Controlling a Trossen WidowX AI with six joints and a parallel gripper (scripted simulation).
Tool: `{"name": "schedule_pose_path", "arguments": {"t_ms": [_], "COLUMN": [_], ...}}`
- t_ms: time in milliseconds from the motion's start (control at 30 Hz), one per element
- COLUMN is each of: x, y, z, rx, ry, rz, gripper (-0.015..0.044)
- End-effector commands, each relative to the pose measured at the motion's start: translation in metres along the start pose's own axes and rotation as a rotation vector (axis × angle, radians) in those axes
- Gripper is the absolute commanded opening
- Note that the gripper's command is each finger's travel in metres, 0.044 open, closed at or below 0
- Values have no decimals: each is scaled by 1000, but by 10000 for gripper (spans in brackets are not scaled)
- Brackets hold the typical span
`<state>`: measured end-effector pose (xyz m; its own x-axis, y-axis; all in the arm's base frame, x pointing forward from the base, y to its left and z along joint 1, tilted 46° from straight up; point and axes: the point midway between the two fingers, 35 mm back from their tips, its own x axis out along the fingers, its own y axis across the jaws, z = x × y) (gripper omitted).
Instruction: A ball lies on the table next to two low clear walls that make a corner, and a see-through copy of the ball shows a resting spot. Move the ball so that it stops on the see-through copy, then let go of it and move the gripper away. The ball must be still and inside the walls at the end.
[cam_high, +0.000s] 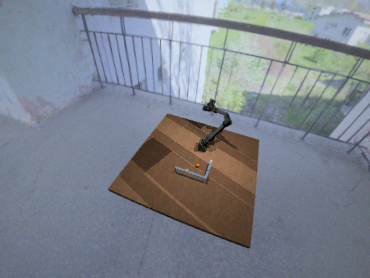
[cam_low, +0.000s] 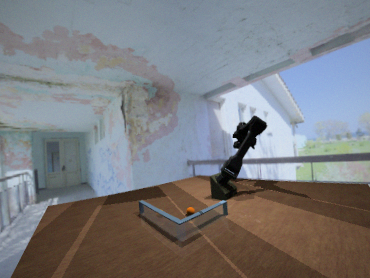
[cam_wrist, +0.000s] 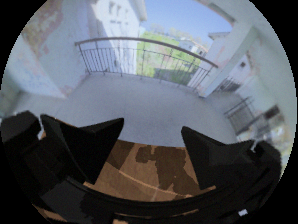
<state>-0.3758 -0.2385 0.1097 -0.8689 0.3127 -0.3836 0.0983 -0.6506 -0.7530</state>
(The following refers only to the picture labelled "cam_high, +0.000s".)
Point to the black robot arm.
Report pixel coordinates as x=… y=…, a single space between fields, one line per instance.
x=227 y=122

